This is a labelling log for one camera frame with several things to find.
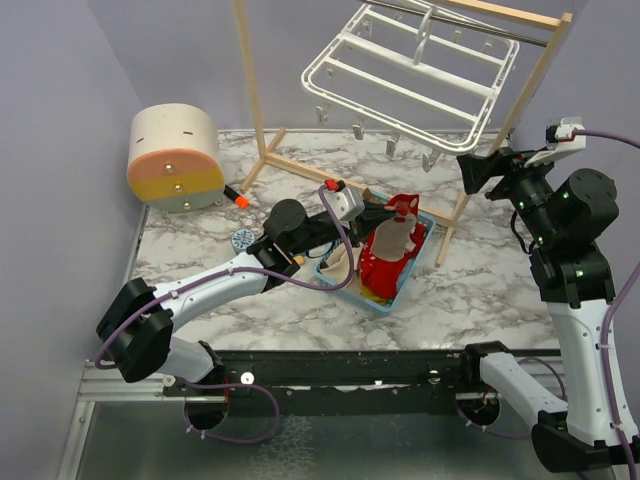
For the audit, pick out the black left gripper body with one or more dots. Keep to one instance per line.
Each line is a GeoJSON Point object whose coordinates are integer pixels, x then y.
{"type": "Point", "coordinates": [357, 230]}

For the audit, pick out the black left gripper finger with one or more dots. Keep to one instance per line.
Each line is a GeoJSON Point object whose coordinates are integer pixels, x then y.
{"type": "Point", "coordinates": [377, 207]}
{"type": "Point", "coordinates": [367, 222]}

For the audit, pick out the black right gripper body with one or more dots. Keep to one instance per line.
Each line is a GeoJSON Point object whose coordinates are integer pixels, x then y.
{"type": "Point", "coordinates": [527, 188]}

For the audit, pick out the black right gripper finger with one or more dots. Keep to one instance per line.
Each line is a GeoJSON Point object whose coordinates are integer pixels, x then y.
{"type": "Point", "coordinates": [477, 170]}
{"type": "Point", "coordinates": [513, 160]}

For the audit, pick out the red beige reindeer sock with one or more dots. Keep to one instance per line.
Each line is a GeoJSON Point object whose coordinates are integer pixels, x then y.
{"type": "Point", "coordinates": [391, 240]}

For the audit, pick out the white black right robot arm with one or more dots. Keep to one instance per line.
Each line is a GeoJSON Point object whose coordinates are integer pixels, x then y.
{"type": "Point", "coordinates": [592, 429]}

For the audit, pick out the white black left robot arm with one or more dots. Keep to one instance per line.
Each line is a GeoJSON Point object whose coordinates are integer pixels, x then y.
{"type": "Point", "coordinates": [138, 330]}

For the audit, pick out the white plastic clip hanger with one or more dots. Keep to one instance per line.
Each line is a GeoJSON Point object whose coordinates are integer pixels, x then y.
{"type": "Point", "coordinates": [430, 82]}

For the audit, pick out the cream ribbed sock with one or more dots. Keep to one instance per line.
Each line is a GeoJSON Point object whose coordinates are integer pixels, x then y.
{"type": "Point", "coordinates": [336, 266]}

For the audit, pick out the red santa sock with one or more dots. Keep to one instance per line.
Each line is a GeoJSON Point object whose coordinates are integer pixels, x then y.
{"type": "Point", "coordinates": [382, 277]}

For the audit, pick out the yellow sock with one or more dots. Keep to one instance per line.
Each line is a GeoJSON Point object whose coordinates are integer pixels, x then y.
{"type": "Point", "coordinates": [370, 296]}

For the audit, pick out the blue perforated plastic basket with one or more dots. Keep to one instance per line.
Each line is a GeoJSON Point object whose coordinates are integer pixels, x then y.
{"type": "Point", "coordinates": [352, 292]}

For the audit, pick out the orange black highlighter pen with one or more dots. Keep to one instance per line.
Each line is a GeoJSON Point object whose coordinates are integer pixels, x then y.
{"type": "Point", "coordinates": [235, 197]}

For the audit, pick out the metal hanging rod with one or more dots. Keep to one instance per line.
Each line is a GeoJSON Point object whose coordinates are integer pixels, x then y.
{"type": "Point", "coordinates": [489, 30]}

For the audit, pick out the pastel round drawer box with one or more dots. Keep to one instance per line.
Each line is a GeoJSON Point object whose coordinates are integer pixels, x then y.
{"type": "Point", "coordinates": [174, 158]}

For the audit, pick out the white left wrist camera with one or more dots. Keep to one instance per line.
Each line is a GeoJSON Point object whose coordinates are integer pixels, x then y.
{"type": "Point", "coordinates": [342, 200]}

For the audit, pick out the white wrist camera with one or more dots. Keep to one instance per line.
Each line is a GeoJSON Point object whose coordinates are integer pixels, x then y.
{"type": "Point", "coordinates": [342, 200]}
{"type": "Point", "coordinates": [561, 141]}

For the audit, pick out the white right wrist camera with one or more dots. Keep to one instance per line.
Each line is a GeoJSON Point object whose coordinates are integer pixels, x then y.
{"type": "Point", "coordinates": [561, 141]}

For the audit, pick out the black mounting rail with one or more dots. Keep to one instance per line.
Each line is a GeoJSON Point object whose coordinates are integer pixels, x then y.
{"type": "Point", "coordinates": [324, 383]}

